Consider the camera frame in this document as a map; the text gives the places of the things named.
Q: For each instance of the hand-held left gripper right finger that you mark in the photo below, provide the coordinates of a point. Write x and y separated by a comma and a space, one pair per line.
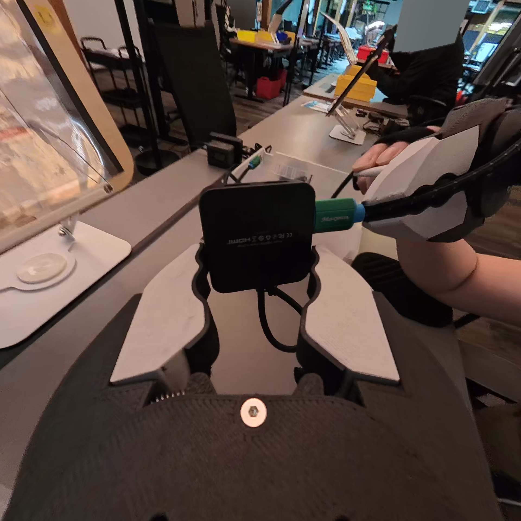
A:
354, 325

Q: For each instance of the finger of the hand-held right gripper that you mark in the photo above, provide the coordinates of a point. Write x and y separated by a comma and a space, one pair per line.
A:
439, 158
431, 219

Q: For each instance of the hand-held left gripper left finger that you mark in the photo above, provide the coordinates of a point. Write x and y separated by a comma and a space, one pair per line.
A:
163, 317

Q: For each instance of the black HDMI hub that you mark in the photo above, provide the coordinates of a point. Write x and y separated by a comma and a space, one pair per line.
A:
256, 236

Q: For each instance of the clear plastic box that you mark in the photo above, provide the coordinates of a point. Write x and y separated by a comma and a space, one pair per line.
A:
291, 169

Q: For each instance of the person's right forearm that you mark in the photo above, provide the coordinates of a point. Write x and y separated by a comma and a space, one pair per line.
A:
468, 272

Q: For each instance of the person's right hand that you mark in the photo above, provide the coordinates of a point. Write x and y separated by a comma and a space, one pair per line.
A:
378, 156

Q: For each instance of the tilted board on white stand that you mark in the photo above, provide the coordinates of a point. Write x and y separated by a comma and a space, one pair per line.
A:
350, 136

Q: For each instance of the white board stand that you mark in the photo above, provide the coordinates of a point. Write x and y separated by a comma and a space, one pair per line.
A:
93, 252

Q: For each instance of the yellow plastic bin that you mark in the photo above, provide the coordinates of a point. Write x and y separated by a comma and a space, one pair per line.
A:
358, 87

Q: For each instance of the red toolbox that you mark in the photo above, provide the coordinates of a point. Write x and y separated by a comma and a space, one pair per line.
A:
368, 53

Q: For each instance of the printed leaflet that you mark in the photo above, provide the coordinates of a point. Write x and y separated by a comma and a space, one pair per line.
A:
315, 106

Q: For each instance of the black stand pole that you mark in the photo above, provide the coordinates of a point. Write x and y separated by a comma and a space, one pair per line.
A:
156, 163

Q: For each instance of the small black device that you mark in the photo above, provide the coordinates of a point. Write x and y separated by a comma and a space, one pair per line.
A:
222, 150

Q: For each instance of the red plastic bin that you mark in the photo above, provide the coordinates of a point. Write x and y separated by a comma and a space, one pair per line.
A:
268, 87

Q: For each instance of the black office chair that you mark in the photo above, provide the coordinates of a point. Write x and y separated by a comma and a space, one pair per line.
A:
195, 81

